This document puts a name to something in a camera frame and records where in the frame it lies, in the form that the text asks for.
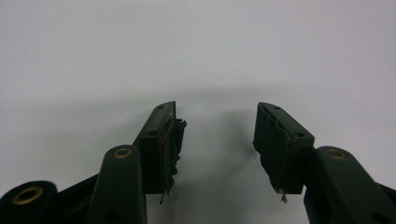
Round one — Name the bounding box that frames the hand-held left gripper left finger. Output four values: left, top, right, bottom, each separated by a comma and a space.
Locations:
133, 100, 188, 205

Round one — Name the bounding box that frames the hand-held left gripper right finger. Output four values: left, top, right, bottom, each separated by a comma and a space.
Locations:
252, 101, 316, 203

